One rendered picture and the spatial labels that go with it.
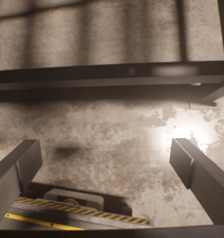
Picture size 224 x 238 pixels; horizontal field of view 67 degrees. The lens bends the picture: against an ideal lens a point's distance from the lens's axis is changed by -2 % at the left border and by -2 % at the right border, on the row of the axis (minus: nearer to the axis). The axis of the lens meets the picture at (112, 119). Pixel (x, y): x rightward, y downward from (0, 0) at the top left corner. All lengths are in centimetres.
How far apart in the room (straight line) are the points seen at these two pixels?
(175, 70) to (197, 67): 7
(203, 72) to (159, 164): 48
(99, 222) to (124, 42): 86
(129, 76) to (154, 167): 50
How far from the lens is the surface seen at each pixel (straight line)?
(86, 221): 64
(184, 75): 61
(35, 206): 68
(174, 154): 16
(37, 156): 17
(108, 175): 91
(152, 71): 60
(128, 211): 83
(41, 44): 116
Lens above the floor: 89
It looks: 81 degrees down
